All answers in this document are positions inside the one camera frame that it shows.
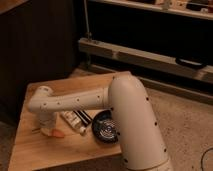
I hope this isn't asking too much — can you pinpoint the black striped rectangular block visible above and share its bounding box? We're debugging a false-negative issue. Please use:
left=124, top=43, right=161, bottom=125
left=75, top=111, right=92, bottom=126

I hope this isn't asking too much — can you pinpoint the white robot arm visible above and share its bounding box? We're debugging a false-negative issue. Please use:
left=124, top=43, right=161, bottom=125
left=28, top=74, right=174, bottom=171

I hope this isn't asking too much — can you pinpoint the black round bowl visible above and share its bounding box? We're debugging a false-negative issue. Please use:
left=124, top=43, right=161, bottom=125
left=91, top=110, right=118, bottom=143

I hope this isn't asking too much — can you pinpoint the white tube bottle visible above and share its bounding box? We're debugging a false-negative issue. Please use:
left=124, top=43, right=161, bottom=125
left=60, top=111, right=86, bottom=135

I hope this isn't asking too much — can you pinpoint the metal vertical pole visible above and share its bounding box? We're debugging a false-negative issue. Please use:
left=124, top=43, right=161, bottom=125
left=83, top=0, right=92, bottom=41

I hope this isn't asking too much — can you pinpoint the black floor cable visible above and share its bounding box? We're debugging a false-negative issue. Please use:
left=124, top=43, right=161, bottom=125
left=200, top=147, right=213, bottom=171

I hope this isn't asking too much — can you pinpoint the wooden table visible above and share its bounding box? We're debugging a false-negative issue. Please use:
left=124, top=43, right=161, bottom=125
left=8, top=73, right=121, bottom=171

